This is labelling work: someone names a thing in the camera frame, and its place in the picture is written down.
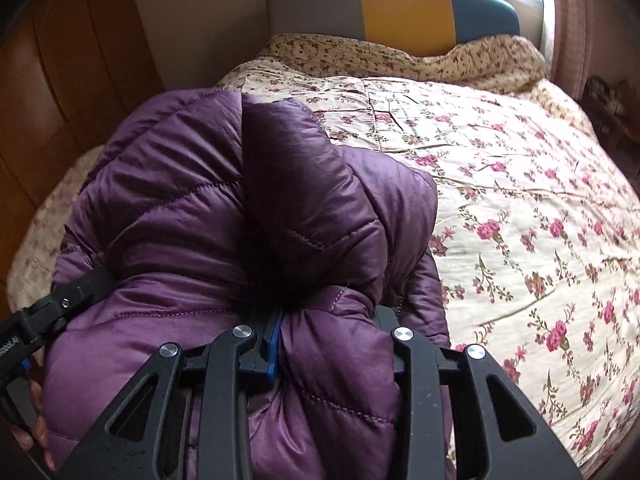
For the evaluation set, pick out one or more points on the purple quilted puffer jacket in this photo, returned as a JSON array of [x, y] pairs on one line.
[[240, 210]]

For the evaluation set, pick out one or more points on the wooden wardrobe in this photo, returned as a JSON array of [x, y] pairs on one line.
[[65, 70]]

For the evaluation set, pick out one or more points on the person's left hand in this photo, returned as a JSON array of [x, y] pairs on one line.
[[37, 420]]

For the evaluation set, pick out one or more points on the grey yellow blue headboard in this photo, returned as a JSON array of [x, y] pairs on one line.
[[400, 7]]

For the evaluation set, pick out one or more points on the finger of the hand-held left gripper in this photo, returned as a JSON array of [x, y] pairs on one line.
[[82, 290]]

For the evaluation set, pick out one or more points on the large-flower floral quilt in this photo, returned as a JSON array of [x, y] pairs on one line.
[[525, 220]]

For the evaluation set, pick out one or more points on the cluttered wooden bedside stand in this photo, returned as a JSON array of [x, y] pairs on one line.
[[612, 115]]

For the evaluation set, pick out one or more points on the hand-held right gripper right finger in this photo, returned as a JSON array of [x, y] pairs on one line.
[[402, 360]]

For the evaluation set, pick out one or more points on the pink plain curtain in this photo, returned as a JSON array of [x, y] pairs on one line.
[[580, 25]]

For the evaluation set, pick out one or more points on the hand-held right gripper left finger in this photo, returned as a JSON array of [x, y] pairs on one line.
[[273, 342]]

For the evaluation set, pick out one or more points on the floral pillow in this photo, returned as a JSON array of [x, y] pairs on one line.
[[400, 57]]

